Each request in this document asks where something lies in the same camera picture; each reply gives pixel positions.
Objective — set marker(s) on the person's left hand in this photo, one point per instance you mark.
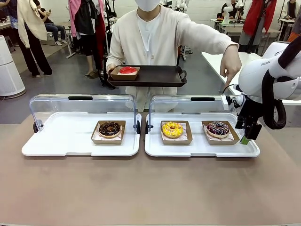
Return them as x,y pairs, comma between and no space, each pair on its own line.
231,63

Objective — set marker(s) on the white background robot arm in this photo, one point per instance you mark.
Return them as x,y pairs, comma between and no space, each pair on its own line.
183,4

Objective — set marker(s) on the red glazed donut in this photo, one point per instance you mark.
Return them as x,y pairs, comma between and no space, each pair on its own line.
123,71
124,77

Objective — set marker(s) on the bystander in red vest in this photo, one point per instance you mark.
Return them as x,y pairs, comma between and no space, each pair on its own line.
256,14

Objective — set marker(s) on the seated bystander with phone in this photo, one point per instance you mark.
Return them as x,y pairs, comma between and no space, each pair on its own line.
53,28

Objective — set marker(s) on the bystander in pink and black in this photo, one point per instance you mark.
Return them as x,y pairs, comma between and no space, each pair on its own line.
87,14

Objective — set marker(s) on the large white table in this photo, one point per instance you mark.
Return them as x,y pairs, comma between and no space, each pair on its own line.
211,61

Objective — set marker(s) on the person's torso cream cardigan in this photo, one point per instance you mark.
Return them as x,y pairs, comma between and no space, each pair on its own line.
127,42

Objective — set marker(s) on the person's right hand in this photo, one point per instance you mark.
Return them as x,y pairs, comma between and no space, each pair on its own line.
110,66

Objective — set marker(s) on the purple sprinkled donut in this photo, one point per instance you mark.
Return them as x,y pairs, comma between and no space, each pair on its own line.
223,142

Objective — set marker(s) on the bystander in white top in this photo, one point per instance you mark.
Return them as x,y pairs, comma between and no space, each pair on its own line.
292,7

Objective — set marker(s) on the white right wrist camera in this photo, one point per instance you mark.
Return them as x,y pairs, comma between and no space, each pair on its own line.
225,101

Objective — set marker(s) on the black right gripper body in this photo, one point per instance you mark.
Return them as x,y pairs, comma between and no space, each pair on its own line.
250,110

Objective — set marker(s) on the purple drizzled donut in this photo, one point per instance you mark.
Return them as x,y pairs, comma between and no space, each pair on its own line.
211,132

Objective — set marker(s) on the white background robot green light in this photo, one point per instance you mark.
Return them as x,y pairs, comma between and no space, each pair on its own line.
227,9

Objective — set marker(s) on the white display tray base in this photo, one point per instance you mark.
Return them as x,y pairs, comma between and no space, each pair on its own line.
47,150
200,150

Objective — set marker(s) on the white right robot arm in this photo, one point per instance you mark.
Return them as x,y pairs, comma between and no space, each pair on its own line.
254,75

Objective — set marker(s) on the chocolate sprinkled donut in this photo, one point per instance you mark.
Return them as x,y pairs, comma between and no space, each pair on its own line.
103,131

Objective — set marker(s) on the grey background desk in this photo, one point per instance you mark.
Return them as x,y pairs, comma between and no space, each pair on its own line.
231,29

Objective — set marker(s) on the person's right forearm cream sleeve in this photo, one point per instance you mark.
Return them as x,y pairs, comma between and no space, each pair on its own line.
111,56

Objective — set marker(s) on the white air purifier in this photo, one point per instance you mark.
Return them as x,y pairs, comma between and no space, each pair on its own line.
9,70

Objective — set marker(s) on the white face mask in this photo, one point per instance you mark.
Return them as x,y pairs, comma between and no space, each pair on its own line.
147,4

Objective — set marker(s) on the bystander in orange shorts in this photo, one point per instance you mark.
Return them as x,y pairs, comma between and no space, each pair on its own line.
295,36

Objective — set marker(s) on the yellow sprinkled donut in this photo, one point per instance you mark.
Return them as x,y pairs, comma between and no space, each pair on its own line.
176,142
165,131

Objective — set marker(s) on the paper liner under yellow donut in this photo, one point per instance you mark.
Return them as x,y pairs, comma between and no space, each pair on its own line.
186,135

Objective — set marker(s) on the person's left forearm cream sleeve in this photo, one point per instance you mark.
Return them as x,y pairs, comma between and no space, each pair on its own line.
211,34

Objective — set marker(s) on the paper liner under purple donut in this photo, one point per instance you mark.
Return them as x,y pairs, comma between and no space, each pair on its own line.
231,138

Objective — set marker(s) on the paper liner under chocolate donut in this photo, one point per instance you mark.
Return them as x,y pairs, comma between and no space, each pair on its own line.
96,136

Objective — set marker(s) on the dark brown serving tray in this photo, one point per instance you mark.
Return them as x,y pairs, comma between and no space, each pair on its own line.
160,77

